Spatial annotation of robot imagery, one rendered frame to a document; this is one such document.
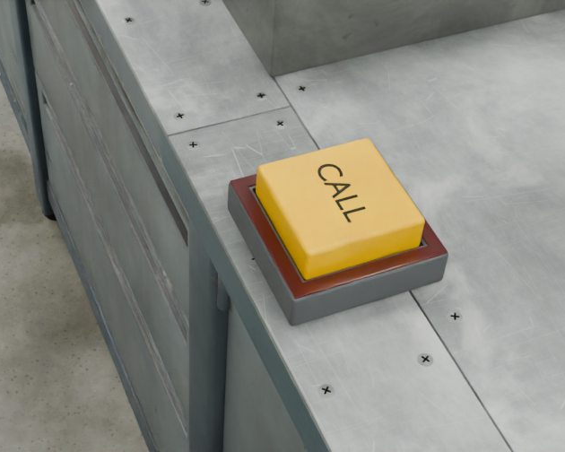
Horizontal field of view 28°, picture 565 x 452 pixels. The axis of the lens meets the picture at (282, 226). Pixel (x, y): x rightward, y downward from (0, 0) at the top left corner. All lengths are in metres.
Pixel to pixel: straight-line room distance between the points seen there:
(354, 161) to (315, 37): 0.11
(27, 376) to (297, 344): 1.00
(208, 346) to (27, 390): 0.64
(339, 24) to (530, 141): 0.12
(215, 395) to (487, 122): 0.38
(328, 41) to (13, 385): 0.93
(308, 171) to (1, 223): 1.16
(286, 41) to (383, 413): 0.23
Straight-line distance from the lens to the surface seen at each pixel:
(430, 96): 0.64
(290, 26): 0.62
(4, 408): 1.46
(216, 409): 0.93
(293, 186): 0.52
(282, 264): 0.51
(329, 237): 0.50
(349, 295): 0.51
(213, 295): 0.81
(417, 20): 0.66
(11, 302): 1.56
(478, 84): 0.65
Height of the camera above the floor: 1.21
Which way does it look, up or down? 47 degrees down
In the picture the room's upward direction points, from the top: 5 degrees clockwise
